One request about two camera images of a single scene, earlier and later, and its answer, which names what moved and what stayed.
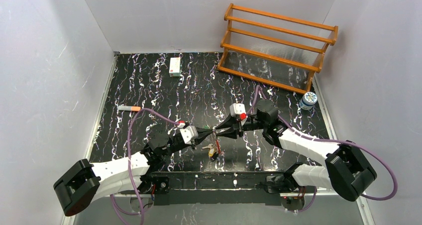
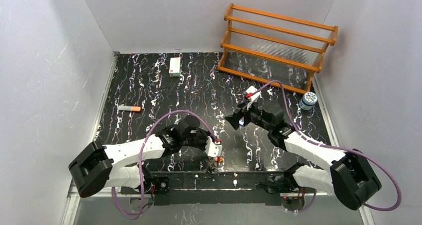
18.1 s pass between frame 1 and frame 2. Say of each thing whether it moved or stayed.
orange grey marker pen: stayed
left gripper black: moved
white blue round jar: stayed
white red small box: stayed
